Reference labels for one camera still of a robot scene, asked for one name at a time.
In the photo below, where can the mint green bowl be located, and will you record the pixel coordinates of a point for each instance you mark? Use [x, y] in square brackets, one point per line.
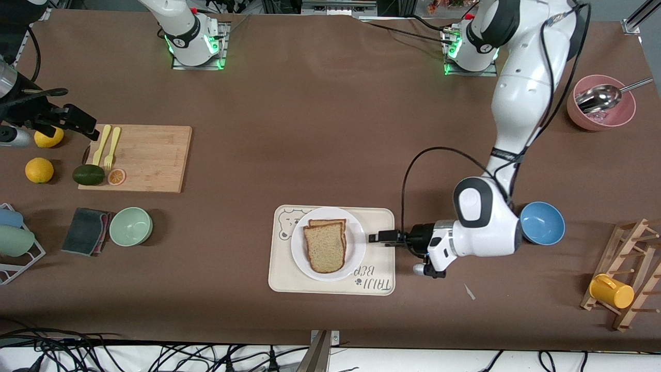
[130, 227]

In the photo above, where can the metal spoon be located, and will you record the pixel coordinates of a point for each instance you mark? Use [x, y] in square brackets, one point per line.
[599, 98]

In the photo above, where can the yellow plastic fork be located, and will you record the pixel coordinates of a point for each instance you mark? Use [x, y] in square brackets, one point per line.
[113, 144]

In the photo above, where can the pink bowl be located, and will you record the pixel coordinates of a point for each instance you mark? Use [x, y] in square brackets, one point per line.
[619, 119]

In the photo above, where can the wooden cutting board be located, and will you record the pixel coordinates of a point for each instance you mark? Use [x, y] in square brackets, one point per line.
[155, 160]

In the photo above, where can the white round plate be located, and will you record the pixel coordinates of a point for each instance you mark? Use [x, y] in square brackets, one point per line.
[356, 258]

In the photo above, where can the cream bear print tray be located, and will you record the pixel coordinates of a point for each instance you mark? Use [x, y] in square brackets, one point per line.
[382, 222]

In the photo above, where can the yellow plastic knife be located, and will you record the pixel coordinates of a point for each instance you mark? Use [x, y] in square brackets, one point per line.
[101, 144]

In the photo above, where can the yellow lemon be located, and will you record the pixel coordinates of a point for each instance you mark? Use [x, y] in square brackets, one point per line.
[39, 170]
[50, 140]

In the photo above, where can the blue cup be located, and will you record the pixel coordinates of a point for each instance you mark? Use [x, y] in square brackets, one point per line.
[9, 218]

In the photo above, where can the dark green avocado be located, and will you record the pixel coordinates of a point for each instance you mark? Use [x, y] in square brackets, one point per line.
[89, 174]

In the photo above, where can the yellow mug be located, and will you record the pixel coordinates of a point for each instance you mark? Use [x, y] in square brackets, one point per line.
[614, 294]

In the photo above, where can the speckled wholegrain bread slice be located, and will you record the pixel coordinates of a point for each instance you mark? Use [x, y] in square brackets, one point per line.
[325, 250]

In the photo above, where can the orange fruit slice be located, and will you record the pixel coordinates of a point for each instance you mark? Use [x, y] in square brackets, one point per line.
[116, 177]

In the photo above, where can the small white tape scrap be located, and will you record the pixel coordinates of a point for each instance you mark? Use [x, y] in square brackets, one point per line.
[469, 292]

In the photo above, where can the grey metal equipment box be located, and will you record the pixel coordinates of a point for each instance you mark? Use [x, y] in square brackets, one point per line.
[338, 8]

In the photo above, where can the wooden peg rack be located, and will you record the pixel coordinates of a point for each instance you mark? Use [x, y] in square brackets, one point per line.
[615, 257]

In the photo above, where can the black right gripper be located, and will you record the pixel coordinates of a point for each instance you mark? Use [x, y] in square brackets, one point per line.
[31, 112]

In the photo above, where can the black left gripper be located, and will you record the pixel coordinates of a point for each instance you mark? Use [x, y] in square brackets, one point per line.
[420, 235]

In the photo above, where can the blue bowl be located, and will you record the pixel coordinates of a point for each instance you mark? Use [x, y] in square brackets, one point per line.
[545, 225]

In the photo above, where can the metal corner bracket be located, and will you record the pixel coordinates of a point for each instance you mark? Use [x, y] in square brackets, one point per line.
[631, 27]
[45, 14]

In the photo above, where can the golden toast bread slice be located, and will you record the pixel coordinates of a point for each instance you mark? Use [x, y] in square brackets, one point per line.
[328, 222]

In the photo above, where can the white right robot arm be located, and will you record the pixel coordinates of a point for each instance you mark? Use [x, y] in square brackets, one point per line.
[181, 26]

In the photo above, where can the sage green cup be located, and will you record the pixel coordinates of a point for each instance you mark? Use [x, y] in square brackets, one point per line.
[14, 242]

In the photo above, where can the grey pink folded cloth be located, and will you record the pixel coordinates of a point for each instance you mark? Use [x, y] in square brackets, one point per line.
[82, 232]

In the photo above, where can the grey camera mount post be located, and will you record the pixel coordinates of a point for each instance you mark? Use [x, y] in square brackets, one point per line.
[317, 356]

